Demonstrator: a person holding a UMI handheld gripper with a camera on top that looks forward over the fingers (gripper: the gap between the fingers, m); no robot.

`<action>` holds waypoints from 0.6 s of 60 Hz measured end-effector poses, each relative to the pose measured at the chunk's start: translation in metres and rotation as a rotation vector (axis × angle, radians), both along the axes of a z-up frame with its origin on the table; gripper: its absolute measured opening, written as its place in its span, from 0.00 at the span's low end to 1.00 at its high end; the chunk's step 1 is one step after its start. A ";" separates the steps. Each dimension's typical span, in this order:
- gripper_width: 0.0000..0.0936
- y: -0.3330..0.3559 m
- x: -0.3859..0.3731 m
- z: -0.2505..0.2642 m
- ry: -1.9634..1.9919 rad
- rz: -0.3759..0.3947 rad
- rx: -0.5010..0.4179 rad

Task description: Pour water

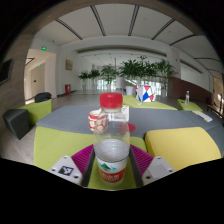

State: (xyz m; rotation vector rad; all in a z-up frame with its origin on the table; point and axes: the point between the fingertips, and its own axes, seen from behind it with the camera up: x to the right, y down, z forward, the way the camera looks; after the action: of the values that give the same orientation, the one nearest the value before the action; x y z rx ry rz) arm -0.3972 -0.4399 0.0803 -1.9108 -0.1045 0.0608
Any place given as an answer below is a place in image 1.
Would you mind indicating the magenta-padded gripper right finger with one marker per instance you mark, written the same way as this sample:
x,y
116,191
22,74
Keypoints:
x,y
156,170

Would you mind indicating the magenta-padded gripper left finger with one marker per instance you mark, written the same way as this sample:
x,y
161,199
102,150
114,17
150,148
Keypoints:
x,y
66,170

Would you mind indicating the clear red-capped water bottle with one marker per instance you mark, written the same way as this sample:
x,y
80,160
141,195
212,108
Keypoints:
x,y
111,150

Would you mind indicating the lime green seat cushion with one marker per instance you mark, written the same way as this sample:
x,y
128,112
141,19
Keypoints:
x,y
56,146

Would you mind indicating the yellow seat cushion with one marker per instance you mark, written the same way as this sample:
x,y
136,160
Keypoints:
x,y
181,146

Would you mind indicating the grey upholstered bench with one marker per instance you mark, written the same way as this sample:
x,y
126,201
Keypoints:
x,y
66,118

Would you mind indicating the red and white mug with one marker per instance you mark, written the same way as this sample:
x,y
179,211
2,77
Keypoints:
x,y
96,121

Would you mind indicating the lime green cube seat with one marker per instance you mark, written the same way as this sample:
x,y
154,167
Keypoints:
x,y
38,111

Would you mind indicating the wide lime green ottoman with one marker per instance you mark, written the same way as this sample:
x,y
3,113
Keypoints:
x,y
156,105

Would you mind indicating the white yellow pamphlet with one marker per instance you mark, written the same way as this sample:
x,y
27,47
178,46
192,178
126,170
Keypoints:
x,y
202,116

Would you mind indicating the small lime green ottoman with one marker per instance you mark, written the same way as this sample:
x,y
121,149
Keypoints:
x,y
190,106

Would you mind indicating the black bag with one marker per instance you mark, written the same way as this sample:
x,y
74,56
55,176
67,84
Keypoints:
x,y
42,97

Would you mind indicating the white red blue polyhedron box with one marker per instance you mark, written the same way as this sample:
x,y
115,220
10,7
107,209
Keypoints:
x,y
145,93

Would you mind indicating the small clear plastic bottle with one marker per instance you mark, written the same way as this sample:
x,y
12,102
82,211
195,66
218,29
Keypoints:
x,y
187,98

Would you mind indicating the red fire extinguisher box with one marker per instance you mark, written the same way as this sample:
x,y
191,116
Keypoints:
x,y
67,89

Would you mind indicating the potted green plants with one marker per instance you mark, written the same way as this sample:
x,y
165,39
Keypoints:
x,y
133,70

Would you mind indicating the framed wall picture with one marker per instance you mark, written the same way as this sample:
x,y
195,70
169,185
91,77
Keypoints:
x,y
69,65

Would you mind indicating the black wall screen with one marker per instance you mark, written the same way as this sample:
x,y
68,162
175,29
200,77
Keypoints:
x,y
5,71

